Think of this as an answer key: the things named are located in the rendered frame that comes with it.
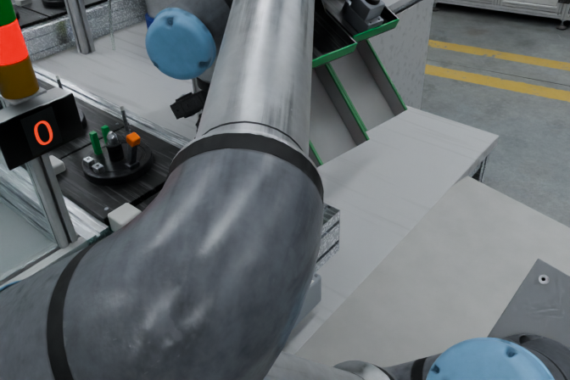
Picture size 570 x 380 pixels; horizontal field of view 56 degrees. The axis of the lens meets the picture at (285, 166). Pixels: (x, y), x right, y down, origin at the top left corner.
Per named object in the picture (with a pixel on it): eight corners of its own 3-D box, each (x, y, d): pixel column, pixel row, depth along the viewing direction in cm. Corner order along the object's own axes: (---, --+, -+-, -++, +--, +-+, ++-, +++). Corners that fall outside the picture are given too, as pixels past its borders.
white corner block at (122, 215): (147, 227, 98) (142, 210, 95) (125, 241, 95) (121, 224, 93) (131, 217, 100) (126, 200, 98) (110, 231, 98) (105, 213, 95)
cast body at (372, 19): (378, 31, 107) (393, 3, 101) (363, 37, 105) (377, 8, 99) (351, 5, 110) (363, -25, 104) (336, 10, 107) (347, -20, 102)
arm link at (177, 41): (202, -18, 52) (230, -47, 61) (124, 41, 57) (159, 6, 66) (250, 48, 55) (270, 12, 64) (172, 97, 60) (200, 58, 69)
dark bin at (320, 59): (353, 53, 100) (367, 22, 94) (300, 74, 93) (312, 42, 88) (265, -38, 110) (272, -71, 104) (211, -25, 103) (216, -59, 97)
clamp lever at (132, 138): (138, 163, 107) (141, 136, 101) (131, 167, 106) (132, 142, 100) (127, 151, 108) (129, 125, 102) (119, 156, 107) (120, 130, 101)
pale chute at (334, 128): (357, 146, 111) (370, 139, 107) (310, 171, 104) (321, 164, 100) (292, 27, 112) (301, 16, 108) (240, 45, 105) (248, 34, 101)
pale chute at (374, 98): (395, 116, 120) (408, 108, 116) (354, 138, 113) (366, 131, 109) (334, 8, 121) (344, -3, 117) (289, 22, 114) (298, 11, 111)
